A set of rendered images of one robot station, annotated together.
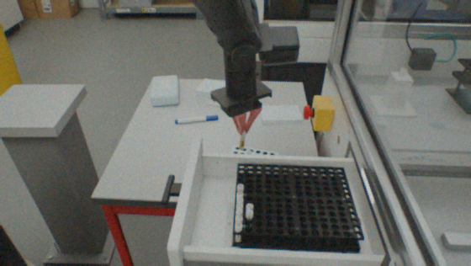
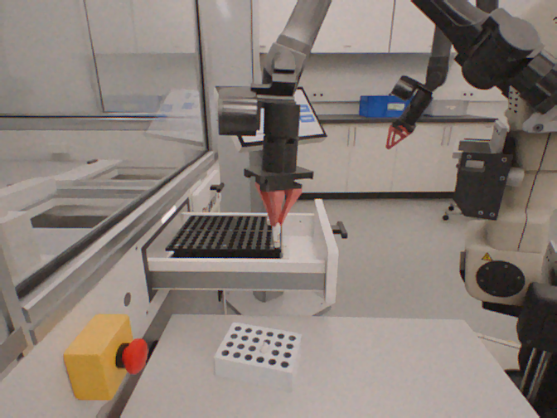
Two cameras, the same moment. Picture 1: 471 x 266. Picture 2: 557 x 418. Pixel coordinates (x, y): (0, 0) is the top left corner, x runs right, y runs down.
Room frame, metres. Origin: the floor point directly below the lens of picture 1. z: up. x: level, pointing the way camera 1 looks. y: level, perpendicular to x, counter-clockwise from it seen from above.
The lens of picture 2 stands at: (1.09, -0.04, 1.18)
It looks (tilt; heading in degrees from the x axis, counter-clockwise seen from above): 21 degrees down; 178
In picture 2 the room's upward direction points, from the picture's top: straight up
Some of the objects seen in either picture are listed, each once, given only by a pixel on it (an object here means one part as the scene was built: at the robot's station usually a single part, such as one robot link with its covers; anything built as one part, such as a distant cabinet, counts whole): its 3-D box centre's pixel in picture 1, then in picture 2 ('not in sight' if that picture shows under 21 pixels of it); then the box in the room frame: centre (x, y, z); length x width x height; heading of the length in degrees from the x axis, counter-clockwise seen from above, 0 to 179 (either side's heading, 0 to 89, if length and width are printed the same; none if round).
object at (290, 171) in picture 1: (292, 207); (231, 243); (0.44, -0.12, 0.87); 0.22 x 0.18 x 0.06; 87
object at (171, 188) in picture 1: (174, 189); (336, 229); (0.45, 0.11, 0.91); 0.07 x 0.04 x 0.01; 177
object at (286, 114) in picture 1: (280, 114); not in sight; (0.92, -0.15, 0.77); 0.13 x 0.09 x 0.02; 92
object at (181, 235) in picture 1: (189, 201); (322, 242); (0.45, 0.08, 0.87); 0.29 x 0.02 x 0.11; 177
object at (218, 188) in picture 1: (296, 210); (227, 245); (0.44, -0.12, 0.86); 0.40 x 0.26 x 0.06; 87
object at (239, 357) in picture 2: (251, 163); (259, 354); (0.67, -0.05, 0.78); 0.12 x 0.08 x 0.04; 74
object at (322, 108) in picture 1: (320, 113); (105, 355); (0.76, -0.24, 0.88); 0.07 x 0.05 x 0.07; 177
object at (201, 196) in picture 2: not in sight; (208, 196); (0.12, -0.22, 0.87); 0.29 x 0.02 x 0.11; 177
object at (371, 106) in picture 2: not in sight; (389, 105); (-2.76, 1.36, 1.01); 0.61 x 0.41 x 0.22; 90
